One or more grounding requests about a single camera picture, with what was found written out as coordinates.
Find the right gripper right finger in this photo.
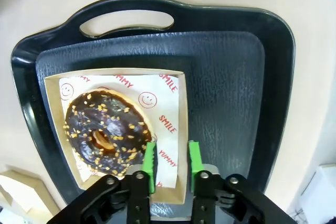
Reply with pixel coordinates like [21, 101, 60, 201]
[188, 140, 297, 224]

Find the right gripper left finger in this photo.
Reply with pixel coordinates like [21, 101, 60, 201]
[47, 141, 159, 224]

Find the chocolate glazed donut with nuts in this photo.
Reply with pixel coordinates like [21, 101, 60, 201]
[62, 89, 156, 180]

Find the brown cardboard box tray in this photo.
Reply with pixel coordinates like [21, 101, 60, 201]
[44, 67, 189, 205]
[0, 165, 60, 224]

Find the black plastic tray with handle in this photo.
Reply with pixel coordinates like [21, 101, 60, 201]
[10, 0, 297, 210]

